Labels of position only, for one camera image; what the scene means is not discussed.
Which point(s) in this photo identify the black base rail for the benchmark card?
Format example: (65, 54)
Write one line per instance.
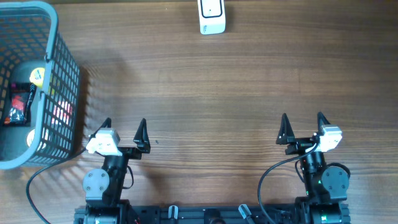
(276, 213)

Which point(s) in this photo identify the black red snack packet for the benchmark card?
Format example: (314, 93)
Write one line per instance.
(22, 97)

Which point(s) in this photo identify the white barcode scanner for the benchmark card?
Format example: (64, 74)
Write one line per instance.
(212, 16)

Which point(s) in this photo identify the grey plastic mesh basket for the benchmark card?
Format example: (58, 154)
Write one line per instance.
(29, 39)

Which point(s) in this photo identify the yellow mentos gum bottle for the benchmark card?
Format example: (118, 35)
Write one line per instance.
(37, 76)

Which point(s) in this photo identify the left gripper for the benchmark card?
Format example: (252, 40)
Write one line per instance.
(140, 138)

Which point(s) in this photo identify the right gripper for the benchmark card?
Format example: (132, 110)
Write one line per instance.
(286, 135)

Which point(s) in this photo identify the round tin can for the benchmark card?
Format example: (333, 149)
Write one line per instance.
(30, 138)

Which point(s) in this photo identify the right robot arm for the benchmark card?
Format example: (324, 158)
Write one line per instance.
(326, 184)

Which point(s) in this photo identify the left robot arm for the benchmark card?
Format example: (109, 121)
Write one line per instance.
(103, 186)

